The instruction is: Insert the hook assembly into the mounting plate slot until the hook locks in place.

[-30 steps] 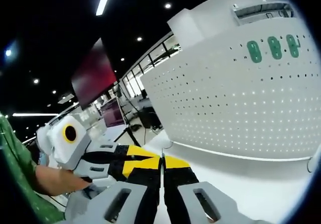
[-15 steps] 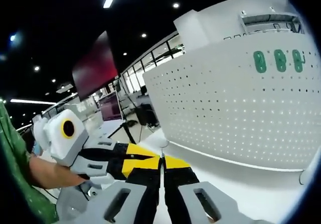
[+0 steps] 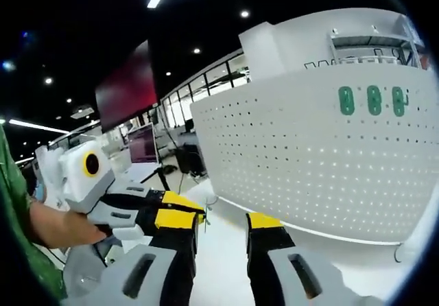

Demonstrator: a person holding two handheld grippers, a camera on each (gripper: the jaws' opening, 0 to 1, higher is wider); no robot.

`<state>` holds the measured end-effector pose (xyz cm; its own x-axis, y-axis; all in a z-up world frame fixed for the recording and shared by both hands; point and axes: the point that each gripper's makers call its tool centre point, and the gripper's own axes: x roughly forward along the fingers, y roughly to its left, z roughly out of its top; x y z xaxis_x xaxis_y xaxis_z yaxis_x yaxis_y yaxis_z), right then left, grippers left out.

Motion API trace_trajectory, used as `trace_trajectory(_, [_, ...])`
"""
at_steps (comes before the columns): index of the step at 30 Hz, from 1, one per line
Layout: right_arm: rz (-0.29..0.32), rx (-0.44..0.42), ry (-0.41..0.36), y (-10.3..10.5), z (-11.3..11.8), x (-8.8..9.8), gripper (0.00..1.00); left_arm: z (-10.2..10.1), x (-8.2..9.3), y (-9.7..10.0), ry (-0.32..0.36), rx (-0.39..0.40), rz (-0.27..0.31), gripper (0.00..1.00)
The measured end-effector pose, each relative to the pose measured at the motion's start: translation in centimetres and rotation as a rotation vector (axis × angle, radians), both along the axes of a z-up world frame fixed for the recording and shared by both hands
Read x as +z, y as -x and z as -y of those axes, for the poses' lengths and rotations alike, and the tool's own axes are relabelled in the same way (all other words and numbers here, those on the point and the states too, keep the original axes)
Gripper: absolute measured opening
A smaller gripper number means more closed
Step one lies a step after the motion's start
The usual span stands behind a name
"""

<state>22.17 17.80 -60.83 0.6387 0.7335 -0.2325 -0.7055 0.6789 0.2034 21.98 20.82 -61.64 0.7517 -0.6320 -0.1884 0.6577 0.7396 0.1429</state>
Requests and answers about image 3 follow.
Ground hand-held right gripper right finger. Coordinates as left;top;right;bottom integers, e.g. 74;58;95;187
245;211;347;306

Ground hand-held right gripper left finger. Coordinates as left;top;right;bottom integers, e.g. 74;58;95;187
102;208;200;306

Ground green hook assembly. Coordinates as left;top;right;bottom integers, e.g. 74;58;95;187
202;198;214;234
366;85;382;116
337;86;355;116
392;86;410;117

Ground white perforated mounting plate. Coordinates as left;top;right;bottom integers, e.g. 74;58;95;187
190;66;439;264

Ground person's left hand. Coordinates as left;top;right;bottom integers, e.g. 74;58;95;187
51;205;108;249

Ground white stand table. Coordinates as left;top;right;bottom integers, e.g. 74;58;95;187
119;161;172;192

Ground purple screen monitor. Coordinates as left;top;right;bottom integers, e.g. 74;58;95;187
127;122;161;165

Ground black computer case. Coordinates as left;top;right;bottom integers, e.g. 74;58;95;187
175;143;206;176

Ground person's green patterned clothing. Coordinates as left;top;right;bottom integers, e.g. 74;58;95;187
0;123;68;303

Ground group of ceiling spotlights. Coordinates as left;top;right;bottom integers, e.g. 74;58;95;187
43;0;336;121

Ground grey metal shelf rack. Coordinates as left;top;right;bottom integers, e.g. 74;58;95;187
329;14;433;70

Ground large red wall screen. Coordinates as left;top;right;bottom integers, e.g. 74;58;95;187
95;40;159;132

